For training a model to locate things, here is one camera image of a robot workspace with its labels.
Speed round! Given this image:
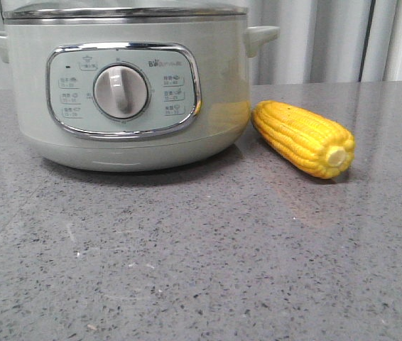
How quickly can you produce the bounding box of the yellow corn cob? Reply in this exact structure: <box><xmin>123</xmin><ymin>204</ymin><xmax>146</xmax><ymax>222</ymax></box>
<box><xmin>251</xmin><ymin>100</ymin><xmax>355</xmax><ymax>179</ymax></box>

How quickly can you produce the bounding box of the glass pot lid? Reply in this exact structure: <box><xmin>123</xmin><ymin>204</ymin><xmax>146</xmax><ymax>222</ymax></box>
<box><xmin>3</xmin><ymin>1</ymin><xmax>247</xmax><ymax>20</ymax></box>

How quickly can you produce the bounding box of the pale green electric pot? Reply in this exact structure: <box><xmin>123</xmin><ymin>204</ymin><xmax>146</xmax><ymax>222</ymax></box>
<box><xmin>0</xmin><ymin>16</ymin><xmax>280</xmax><ymax>172</ymax></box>

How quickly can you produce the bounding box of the white timer dial knob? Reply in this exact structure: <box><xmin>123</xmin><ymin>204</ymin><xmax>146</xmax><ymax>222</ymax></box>
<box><xmin>94</xmin><ymin>64</ymin><xmax>149</xmax><ymax>119</ymax></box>

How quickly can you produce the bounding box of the white pleated curtain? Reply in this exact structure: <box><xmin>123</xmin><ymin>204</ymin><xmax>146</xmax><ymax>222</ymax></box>
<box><xmin>0</xmin><ymin>0</ymin><xmax>402</xmax><ymax>92</ymax></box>

